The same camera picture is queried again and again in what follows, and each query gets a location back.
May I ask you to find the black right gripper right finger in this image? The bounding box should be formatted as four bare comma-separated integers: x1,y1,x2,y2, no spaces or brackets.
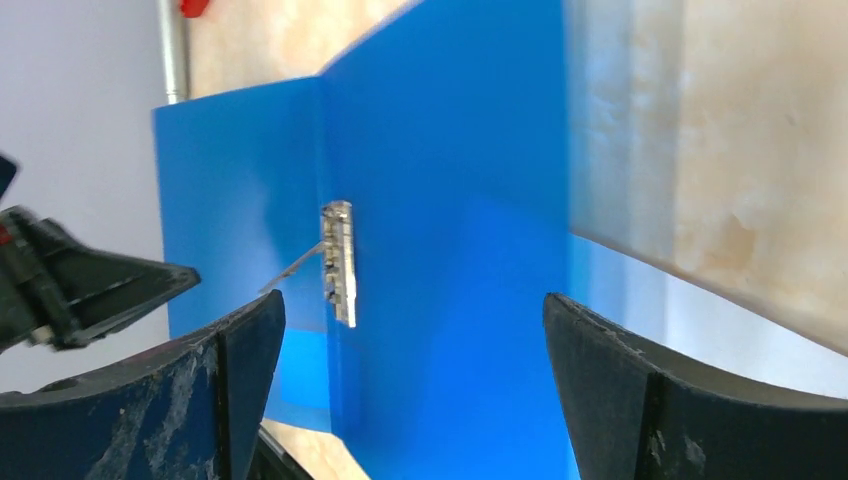
543,293,847,480

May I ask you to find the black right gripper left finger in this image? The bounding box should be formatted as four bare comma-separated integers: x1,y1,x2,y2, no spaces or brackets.
1,291,286,479

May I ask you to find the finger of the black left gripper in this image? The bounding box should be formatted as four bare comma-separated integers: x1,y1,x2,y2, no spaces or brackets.
1,206,200,351

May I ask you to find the blue clip file folder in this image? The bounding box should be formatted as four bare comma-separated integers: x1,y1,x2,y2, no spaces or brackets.
154,1,598,479

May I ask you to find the red block far left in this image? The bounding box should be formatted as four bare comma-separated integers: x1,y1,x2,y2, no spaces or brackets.
178,0,210,19

